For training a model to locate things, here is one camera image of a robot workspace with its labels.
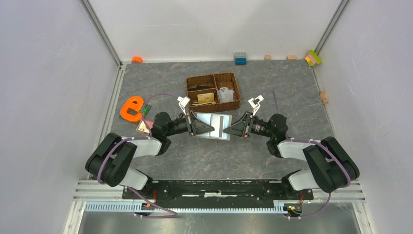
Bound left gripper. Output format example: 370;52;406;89
165;110;214;137

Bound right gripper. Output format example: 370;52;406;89
223;112;274;138

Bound white VIP card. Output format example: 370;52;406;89
209;114;231;140

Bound grey card holder wallet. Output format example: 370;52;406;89
196;113;232;140

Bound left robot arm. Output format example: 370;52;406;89
85;111;215;199

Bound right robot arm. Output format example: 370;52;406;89
223;112;360;199

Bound yellow card in basket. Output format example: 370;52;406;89
197;92;215;104

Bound white cards in basket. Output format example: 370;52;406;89
217;87;234;103

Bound brown wicker divided basket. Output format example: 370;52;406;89
186;72;241;113

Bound black item in basket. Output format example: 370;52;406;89
188;85;211;92

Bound green toy block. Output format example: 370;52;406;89
142;105;151;115

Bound blue grey toy brick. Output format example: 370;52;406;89
234;52;247;65

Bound orange plastic tape dispenser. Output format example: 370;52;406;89
120;96;144;123

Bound flat wooden block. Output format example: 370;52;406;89
286;55;297;60

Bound wooden arch block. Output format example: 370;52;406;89
319;90;329;105

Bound orange round cap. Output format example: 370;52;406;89
131;56;143;63

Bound multicolour toy brick stack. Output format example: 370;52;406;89
304;50;322;67

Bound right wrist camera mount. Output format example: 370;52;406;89
248;95;264;116

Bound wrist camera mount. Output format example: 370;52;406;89
177;96;190;115
248;95;264;116

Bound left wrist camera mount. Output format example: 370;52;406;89
177;96;190;115

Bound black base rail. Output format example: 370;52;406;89
139;179;314;209

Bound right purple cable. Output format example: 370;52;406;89
263;91;352;220

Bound purple cable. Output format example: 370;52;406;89
263;91;352;220
96;93;180;219

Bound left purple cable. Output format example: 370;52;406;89
96;93;180;219

